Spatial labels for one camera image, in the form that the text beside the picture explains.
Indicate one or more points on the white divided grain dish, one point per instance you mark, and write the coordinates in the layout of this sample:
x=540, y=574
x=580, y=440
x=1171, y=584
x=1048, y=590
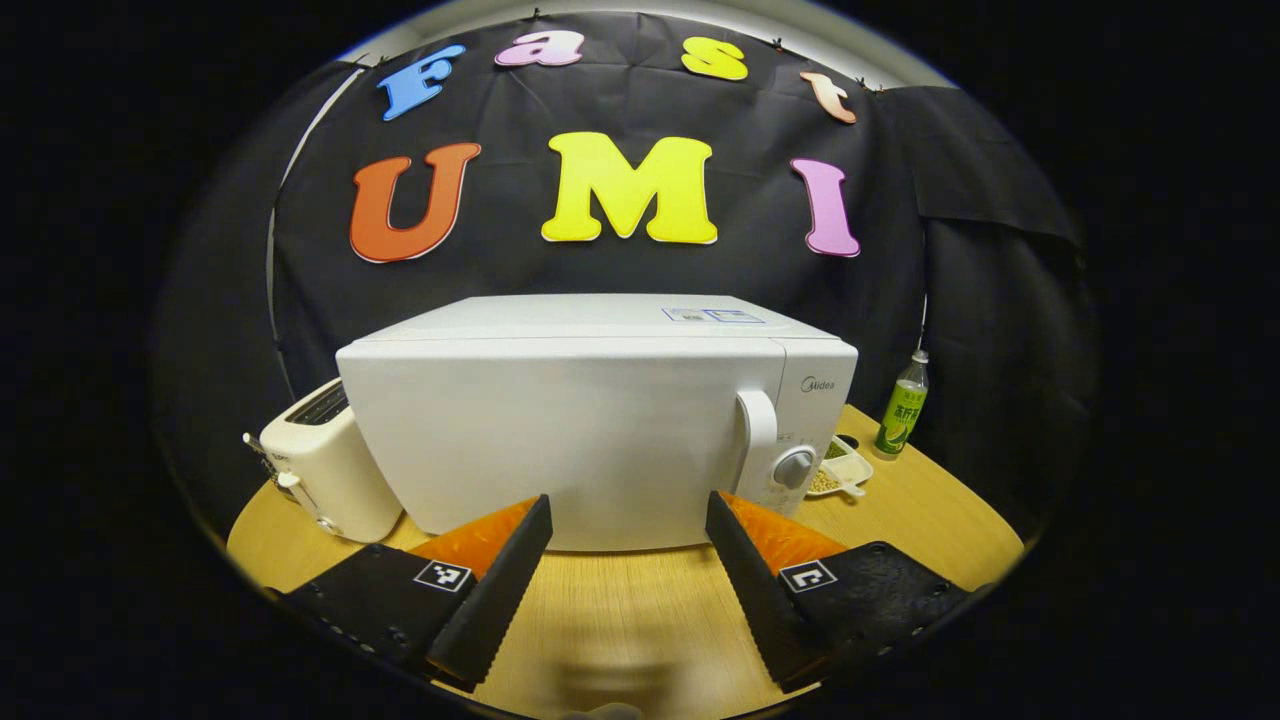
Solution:
x=845, y=470

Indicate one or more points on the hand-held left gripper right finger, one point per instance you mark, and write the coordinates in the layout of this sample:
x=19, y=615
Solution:
x=755, y=590

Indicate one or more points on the green drink bottle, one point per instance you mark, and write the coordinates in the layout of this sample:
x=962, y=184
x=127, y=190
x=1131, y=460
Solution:
x=902, y=410

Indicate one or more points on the white microwave oven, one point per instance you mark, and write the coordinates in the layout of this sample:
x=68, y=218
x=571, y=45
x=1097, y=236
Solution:
x=560, y=430

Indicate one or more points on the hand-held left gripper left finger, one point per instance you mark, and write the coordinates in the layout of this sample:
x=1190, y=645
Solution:
x=500, y=590

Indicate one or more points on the white toaster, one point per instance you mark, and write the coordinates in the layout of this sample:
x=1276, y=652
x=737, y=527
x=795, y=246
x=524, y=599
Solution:
x=325, y=470

